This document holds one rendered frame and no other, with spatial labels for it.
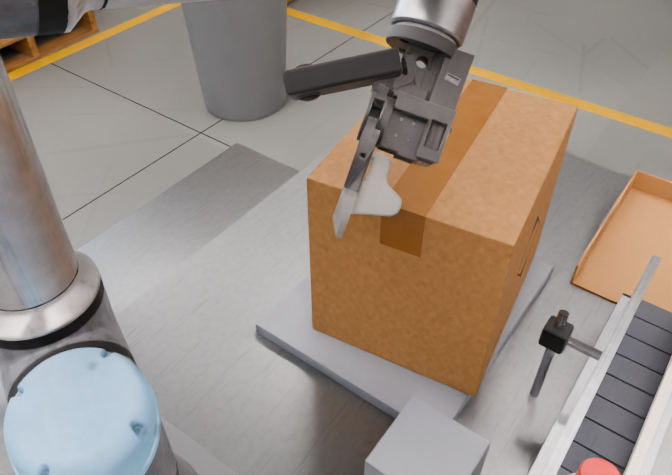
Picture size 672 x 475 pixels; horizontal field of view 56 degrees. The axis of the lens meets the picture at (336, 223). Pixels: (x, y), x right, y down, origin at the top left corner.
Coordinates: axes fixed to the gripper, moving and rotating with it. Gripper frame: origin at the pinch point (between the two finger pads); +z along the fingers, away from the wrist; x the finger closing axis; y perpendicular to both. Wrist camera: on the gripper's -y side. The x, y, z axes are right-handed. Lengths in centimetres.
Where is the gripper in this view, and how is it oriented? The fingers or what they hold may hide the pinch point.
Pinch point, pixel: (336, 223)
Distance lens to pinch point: 63.2
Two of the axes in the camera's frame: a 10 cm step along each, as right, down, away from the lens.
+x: 0.1, -0.4, 10.0
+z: -3.4, 9.4, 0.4
